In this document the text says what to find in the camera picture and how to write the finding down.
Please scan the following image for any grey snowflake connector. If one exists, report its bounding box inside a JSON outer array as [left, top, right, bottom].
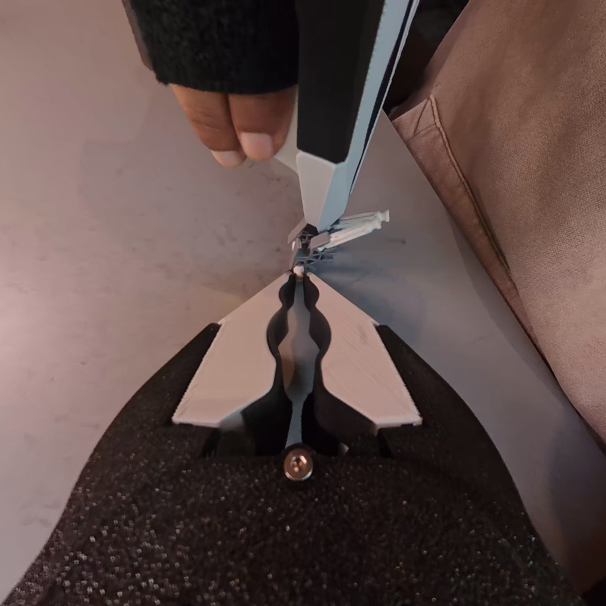
[[288, 223, 319, 249], [291, 246, 337, 272]]

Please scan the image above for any person's right hand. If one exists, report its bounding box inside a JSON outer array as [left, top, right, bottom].
[[170, 84, 293, 169]]

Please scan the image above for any person's beige sweatshirt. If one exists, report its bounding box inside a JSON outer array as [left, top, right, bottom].
[[390, 0, 606, 450]]

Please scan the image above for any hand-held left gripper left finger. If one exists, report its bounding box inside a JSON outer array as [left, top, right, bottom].
[[171, 273, 295, 456]]

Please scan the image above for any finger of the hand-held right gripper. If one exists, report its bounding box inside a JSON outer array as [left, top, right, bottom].
[[347, 0, 421, 202], [296, 0, 409, 231]]

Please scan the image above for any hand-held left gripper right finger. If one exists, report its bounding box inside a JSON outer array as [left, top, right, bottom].
[[302, 274, 423, 455]]

